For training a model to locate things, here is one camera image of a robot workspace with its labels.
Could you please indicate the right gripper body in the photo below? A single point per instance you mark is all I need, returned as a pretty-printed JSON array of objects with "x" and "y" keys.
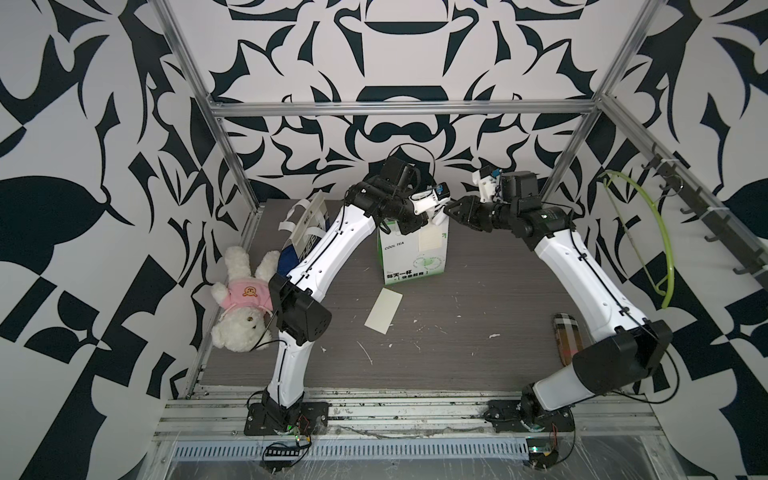
[{"x": 484, "y": 215}]

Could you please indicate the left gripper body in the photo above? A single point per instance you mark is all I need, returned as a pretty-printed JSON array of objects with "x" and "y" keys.
[{"x": 403, "y": 217}]

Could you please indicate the green white tea bag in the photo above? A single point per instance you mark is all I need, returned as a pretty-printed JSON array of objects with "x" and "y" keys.
[{"x": 401, "y": 259}]

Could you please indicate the white paper receipt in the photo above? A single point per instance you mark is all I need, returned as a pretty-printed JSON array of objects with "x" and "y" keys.
[{"x": 383, "y": 311}]

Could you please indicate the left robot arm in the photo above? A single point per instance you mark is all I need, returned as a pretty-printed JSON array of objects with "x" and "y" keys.
[{"x": 297, "y": 297}]

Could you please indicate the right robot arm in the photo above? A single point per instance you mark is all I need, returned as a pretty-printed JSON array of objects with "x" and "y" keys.
[{"x": 626, "y": 346}]

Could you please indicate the blue paper bag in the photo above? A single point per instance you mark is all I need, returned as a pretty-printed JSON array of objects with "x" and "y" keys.
[{"x": 307, "y": 221}]

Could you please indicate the plaid pouch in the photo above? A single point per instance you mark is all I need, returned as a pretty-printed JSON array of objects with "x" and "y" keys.
[{"x": 568, "y": 337}]

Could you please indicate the white teddy bear pink shirt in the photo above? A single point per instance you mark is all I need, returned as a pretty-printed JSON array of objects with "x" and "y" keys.
[{"x": 245, "y": 302}]

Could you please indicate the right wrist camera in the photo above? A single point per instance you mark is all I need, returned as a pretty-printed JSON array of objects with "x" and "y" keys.
[{"x": 487, "y": 180}]

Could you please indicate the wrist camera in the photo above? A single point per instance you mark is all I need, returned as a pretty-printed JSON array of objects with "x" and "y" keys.
[
  {"x": 441, "y": 192},
  {"x": 487, "y": 180}
]

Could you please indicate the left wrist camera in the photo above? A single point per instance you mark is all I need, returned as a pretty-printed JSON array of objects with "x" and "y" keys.
[{"x": 441, "y": 192}]

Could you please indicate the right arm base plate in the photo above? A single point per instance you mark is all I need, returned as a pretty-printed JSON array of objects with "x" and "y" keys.
[{"x": 526, "y": 416}]

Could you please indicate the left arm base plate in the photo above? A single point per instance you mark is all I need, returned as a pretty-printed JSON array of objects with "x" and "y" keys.
[{"x": 303, "y": 418}]

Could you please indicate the black wall hook rail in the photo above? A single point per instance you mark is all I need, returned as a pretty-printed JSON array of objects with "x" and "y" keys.
[{"x": 700, "y": 204}]

